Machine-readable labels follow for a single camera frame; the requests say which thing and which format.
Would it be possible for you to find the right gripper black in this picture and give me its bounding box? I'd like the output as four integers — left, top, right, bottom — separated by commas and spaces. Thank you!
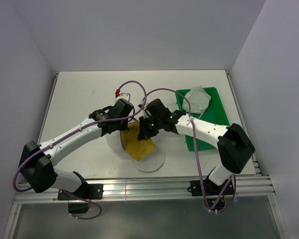
139, 114, 162, 140

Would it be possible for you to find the yellow bra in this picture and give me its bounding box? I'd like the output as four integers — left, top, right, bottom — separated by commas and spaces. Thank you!
120, 121, 155, 161

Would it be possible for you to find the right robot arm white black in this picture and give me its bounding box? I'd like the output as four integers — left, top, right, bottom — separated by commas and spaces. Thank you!
138, 99, 255, 194

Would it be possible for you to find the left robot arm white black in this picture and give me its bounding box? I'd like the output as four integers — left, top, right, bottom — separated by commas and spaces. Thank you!
18, 99, 134, 199

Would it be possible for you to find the green plastic tray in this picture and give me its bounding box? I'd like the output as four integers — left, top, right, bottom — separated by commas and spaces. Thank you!
175, 87, 230, 151

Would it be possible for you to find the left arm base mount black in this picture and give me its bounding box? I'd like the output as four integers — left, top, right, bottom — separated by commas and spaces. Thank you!
57, 184, 103, 220

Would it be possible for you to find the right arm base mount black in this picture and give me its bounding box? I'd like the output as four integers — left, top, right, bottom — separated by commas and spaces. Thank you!
186, 179, 236, 212

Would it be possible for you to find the aluminium rail frame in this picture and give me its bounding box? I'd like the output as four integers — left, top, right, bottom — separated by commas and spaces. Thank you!
13, 175, 275, 204

